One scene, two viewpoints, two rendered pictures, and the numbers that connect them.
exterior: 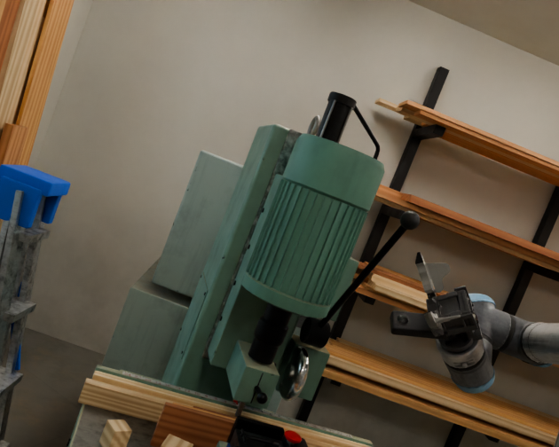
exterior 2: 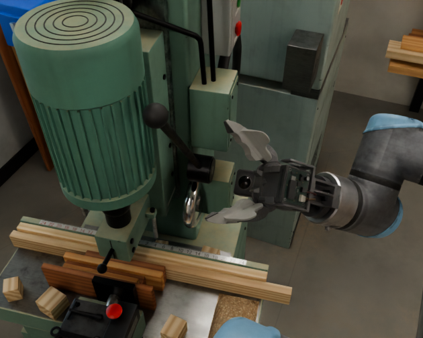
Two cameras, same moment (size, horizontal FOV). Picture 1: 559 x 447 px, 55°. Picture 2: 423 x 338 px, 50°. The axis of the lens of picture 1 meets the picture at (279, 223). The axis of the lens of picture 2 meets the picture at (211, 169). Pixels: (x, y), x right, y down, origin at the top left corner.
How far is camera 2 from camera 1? 86 cm
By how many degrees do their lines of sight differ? 46
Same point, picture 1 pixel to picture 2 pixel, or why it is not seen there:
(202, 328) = not seen: hidden behind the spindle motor
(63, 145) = not seen: outside the picture
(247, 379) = (100, 244)
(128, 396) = (40, 243)
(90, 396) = (18, 243)
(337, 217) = (74, 125)
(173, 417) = (51, 273)
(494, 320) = (403, 155)
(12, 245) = not seen: hidden behind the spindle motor
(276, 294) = (68, 195)
